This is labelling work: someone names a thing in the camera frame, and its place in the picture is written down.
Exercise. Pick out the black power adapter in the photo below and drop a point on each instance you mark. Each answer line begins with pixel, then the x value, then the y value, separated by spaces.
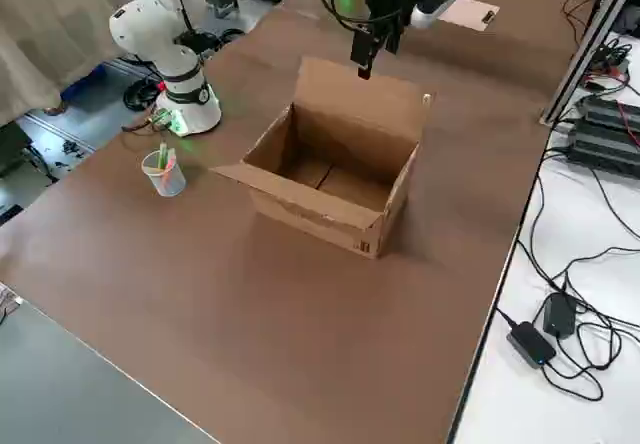
pixel 532 343
pixel 559 314

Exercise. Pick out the black usb hub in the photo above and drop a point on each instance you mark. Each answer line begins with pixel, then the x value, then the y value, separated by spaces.
pixel 612 64

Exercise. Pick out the green marker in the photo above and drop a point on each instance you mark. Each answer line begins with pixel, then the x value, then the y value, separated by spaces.
pixel 163 156

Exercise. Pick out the grey side table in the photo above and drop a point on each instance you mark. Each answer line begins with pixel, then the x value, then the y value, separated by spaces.
pixel 50 389

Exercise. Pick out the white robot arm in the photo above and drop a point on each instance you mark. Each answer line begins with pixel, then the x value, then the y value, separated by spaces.
pixel 150 29

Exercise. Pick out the brown cardboard box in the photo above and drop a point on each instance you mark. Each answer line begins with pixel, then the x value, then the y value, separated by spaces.
pixel 310 204

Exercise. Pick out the black power supply unit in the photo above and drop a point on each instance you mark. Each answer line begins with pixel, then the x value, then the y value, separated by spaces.
pixel 600 151
pixel 605 111

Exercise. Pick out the beige curtain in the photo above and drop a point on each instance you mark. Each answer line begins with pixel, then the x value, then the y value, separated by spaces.
pixel 50 24

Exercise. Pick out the pink marker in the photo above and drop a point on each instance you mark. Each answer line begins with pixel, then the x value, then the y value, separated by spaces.
pixel 172 158

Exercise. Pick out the clear plastic cup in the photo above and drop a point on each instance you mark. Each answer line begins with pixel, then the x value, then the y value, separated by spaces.
pixel 172 186

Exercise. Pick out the aluminium frame post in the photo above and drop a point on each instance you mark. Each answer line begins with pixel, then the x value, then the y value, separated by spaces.
pixel 575 66

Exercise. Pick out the pale clipboard with metal clip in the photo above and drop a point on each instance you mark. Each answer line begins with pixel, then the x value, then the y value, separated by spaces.
pixel 465 14

